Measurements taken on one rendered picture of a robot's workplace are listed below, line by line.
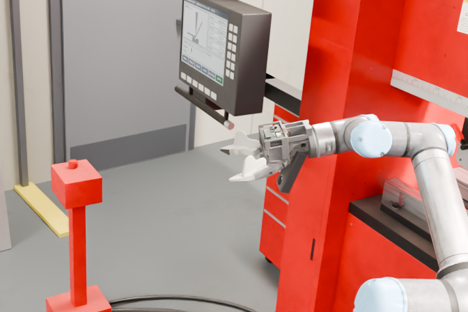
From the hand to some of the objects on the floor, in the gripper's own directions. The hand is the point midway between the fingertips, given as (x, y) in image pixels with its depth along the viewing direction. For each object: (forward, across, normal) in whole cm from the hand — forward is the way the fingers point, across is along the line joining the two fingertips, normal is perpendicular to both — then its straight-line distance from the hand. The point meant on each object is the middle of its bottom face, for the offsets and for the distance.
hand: (227, 166), depth 145 cm
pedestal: (+74, -100, +147) cm, 192 cm away
